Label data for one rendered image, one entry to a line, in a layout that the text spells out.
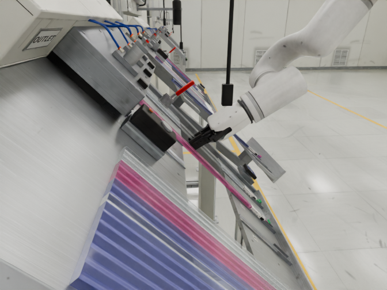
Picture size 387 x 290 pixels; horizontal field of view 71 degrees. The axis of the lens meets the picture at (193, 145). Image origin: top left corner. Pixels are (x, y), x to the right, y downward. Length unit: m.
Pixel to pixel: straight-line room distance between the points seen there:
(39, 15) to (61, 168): 0.14
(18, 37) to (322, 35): 0.59
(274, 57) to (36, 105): 0.62
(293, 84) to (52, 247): 0.64
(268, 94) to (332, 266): 1.33
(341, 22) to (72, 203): 0.64
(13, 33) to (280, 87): 0.57
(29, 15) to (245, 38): 8.23
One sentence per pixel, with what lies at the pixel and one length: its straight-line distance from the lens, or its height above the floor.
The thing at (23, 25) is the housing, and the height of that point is 1.25.
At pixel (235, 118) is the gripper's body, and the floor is 1.03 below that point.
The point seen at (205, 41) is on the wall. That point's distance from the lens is 8.26.
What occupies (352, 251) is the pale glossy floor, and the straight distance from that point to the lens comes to 2.01.
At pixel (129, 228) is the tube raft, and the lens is 0.27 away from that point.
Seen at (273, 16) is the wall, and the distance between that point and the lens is 8.69.
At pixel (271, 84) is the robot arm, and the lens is 0.73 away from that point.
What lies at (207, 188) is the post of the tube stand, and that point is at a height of 0.61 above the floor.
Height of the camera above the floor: 1.25
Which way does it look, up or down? 24 degrees down
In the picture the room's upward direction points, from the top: straight up
